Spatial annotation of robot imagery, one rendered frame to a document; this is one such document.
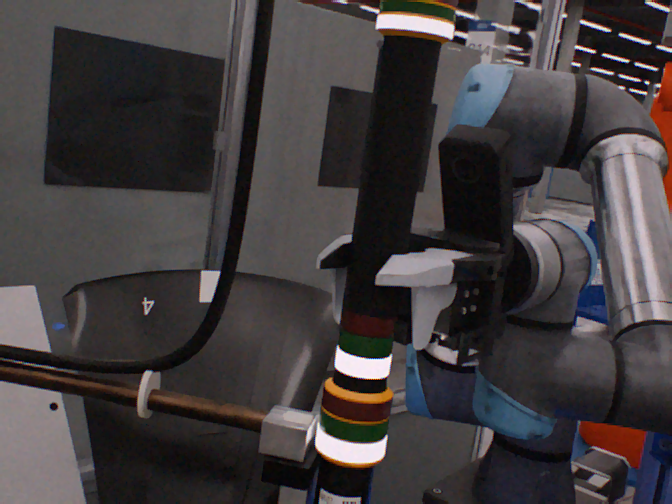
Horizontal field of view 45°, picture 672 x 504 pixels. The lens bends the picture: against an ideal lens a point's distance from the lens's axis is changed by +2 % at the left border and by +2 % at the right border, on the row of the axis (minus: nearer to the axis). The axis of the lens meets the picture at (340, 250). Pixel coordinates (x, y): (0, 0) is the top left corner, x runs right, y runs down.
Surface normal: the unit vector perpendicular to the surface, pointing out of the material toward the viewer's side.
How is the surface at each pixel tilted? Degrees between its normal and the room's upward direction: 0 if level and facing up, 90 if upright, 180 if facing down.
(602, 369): 58
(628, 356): 34
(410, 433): 90
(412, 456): 90
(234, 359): 41
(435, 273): 90
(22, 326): 50
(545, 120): 94
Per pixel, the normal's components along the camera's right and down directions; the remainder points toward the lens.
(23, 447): 0.62, -0.46
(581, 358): 0.04, -0.51
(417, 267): 0.37, -0.59
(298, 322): 0.18, -0.69
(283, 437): -0.18, 0.14
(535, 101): -0.02, -0.11
